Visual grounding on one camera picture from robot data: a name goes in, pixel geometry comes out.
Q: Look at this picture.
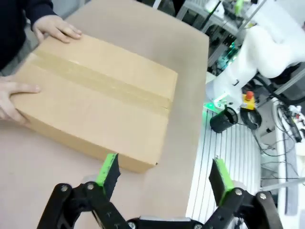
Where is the person's left forearm dark sleeve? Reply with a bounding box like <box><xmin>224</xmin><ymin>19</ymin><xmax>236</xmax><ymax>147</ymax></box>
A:
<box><xmin>14</xmin><ymin>0</ymin><xmax>55</xmax><ymax>27</ymax></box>

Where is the large brown cardboard box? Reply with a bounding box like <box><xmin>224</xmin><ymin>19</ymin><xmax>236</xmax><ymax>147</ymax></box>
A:
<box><xmin>10</xmin><ymin>33</ymin><xmax>179</xmax><ymax>174</ymax></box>

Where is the brown packing tape strip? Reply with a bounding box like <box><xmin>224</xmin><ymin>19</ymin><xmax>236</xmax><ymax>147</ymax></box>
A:
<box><xmin>30</xmin><ymin>49</ymin><xmax>173</xmax><ymax>115</ymax></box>

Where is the person's left hand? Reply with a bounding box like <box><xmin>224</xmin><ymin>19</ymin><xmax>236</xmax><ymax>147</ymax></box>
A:
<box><xmin>32</xmin><ymin>18</ymin><xmax>83</xmax><ymax>44</ymax></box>

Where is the slotted aluminium base plate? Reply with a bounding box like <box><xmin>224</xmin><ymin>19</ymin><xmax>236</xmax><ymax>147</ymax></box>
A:
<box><xmin>185</xmin><ymin>102</ymin><xmax>264</xmax><ymax>215</ymax></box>

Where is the black power strip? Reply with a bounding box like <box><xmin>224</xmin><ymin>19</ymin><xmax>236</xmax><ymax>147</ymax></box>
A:
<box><xmin>288</xmin><ymin>112</ymin><xmax>305</xmax><ymax>144</ymax></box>

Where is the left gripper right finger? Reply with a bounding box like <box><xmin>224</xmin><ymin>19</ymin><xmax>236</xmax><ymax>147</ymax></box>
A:
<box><xmin>202</xmin><ymin>158</ymin><xmax>284</xmax><ymax>229</ymax></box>

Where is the black mesh cylinder cup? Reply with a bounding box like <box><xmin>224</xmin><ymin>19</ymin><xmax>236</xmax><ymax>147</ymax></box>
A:
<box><xmin>209</xmin><ymin>106</ymin><xmax>239</xmax><ymax>133</ymax></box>

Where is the person's right hand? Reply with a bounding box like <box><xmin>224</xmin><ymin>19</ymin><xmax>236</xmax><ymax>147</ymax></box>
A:
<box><xmin>0</xmin><ymin>76</ymin><xmax>41</xmax><ymax>125</ymax></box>

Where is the person in dark sweater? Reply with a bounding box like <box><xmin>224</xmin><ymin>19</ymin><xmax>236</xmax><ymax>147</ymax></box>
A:
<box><xmin>0</xmin><ymin>0</ymin><xmax>54</xmax><ymax>77</ymax></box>

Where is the black cable bundle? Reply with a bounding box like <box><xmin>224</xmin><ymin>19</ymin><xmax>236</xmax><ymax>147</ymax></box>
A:
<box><xmin>238</xmin><ymin>100</ymin><xmax>305</xmax><ymax>187</ymax></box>

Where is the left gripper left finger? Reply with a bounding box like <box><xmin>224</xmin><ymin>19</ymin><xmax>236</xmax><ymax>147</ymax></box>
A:
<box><xmin>38</xmin><ymin>152</ymin><xmax>129</xmax><ymax>229</ymax></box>

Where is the red emergency stop button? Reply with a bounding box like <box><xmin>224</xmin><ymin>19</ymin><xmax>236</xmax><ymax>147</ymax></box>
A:
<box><xmin>241</xmin><ymin>91</ymin><xmax>257</xmax><ymax>111</ymax></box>

